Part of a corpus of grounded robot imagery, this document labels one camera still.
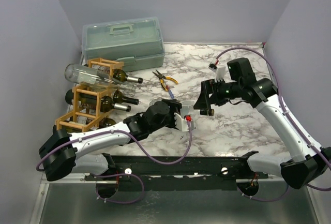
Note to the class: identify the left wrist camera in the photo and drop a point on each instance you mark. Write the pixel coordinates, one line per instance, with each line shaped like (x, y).
(182, 123)

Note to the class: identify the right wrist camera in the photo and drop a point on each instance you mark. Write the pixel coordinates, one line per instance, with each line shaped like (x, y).
(219, 71)

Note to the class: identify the wooden wine rack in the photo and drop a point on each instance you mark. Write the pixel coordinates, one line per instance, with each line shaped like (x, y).
(70, 119)

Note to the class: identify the blue red screwdriver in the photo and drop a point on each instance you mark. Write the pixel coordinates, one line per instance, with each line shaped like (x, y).
(170, 92)

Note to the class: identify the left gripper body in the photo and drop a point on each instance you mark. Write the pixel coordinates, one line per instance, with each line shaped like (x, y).
(170, 119)

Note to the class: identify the green bottle silver neck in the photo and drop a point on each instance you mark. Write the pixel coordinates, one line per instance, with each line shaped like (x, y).
(119, 97)

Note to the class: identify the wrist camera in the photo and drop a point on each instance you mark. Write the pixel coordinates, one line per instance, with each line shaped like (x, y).
(182, 123)
(219, 71)

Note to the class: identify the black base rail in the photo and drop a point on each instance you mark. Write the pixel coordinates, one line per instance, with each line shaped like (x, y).
(128, 173)

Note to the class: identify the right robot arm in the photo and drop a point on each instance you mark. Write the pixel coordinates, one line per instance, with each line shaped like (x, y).
(308, 158)

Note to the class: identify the clear glass bottle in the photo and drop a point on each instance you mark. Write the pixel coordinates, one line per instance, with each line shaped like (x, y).
(94, 78)

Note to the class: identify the dark green wine bottle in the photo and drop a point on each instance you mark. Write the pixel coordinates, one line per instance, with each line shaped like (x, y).
(87, 101)

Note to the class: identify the bottle in rack bottom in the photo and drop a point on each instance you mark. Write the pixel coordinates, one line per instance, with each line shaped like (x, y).
(105, 122)

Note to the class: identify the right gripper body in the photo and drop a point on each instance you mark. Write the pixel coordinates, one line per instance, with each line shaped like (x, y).
(207, 94)

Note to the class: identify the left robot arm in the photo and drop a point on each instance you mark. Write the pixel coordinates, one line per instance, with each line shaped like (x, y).
(65, 153)

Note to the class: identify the green plastic toolbox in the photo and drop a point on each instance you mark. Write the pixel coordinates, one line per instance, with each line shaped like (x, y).
(136, 42)

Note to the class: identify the brown label wine bottle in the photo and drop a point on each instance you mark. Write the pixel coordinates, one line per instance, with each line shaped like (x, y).
(119, 74)

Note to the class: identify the small dark cap bottle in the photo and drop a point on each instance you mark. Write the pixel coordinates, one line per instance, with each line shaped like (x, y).
(186, 108)

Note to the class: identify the yellow handled pliers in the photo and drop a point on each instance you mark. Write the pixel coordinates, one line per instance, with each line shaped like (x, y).
(162, 78)

